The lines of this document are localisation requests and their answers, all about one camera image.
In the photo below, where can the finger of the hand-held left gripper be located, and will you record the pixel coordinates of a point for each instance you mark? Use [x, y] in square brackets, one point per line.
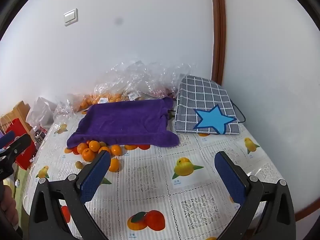
[20, 143]
[7, 138]

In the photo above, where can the crumpled clear plastic bag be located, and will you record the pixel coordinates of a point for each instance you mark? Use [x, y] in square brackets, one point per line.
[62, 106]

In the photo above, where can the white light switch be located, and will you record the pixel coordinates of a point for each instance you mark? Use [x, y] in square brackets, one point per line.
[70, 17]

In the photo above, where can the purple towel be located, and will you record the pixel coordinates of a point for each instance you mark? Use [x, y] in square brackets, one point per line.
[125, 122]

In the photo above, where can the red paper bag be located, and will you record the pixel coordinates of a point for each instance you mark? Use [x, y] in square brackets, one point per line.
[21, 142]

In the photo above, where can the dark drink bottle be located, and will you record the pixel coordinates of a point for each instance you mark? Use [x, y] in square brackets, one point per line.
[40, 134]

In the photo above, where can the small yellowish green fruit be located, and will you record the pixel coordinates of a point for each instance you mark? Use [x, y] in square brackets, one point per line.
[79, 165]

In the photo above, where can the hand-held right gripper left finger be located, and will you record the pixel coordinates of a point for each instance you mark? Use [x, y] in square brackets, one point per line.
[96, 177]

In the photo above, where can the pile of mandarins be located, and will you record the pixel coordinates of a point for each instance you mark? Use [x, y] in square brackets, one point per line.
[88, 154]

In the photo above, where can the grey checked cushion blue star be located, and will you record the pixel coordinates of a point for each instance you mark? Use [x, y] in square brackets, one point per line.
[200, 97]

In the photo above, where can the clear bag of mandarins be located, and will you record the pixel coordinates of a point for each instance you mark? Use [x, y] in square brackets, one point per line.
[100, 98]

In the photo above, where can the white plastic bag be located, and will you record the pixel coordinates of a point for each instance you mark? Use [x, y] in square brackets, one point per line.
[41, 110]

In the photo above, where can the wooden furniture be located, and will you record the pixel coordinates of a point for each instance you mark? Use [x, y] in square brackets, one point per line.
[18, 110]

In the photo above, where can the fruit print tablecloth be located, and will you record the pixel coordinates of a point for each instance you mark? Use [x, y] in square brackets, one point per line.
[150, 180]

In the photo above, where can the brown wooden baseboard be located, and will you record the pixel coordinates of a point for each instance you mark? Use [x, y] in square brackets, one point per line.
[307, 211]

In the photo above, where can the person's left hand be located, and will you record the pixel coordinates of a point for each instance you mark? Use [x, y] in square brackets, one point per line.
[8, 205]

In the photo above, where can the small orange mandarin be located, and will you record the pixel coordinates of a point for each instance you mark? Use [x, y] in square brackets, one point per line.
[113, 165]

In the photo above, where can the brown wooden door frame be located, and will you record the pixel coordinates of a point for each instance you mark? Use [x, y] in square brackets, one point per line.
[218, 30]

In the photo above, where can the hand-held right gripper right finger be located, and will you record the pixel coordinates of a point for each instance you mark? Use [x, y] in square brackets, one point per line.
[231, 177]

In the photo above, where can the clear bag of red fruits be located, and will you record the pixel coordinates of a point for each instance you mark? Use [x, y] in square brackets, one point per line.
[160, 80]

